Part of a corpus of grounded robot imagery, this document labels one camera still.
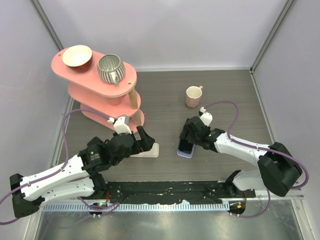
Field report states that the lilac phone case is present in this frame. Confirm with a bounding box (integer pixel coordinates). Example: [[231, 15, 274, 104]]
[[177, 145, 195, 159]]

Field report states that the cream bowl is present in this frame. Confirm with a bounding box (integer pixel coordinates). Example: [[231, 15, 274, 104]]
[[62, 45, 93, 73]]

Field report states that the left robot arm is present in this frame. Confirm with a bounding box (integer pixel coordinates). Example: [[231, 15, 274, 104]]
[[9, 126, 155, 218]]

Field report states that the dark blue phone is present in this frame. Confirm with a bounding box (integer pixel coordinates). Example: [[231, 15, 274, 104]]
[[178, 139, 194, 155]]

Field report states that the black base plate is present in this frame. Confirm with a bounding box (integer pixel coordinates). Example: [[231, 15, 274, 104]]
[[77, 180, 257, 205]]

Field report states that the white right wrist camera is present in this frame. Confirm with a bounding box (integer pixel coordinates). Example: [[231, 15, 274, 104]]
[[198, 107, 213, 127]]

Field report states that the grey striped mug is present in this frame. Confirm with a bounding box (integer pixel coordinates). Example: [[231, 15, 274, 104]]
[[97, 54, 126, 86]]

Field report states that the pink tiered wooden shelf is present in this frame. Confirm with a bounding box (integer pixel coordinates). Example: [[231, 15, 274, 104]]
[[51, 49, 145, 133]]

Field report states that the beige phone case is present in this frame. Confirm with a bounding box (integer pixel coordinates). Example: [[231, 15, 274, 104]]
[[130, 143, 160, 158]]

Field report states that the white slotted cable duct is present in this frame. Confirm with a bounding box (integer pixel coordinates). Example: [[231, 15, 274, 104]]
[[42, 200, 230, 212]]

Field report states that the pink ceramic mug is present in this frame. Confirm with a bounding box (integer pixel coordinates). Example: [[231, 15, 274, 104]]
[[185, 86, 203, 108]]

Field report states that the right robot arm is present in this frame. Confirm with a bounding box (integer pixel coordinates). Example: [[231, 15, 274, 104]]
[[179, 116, 302, 198]]

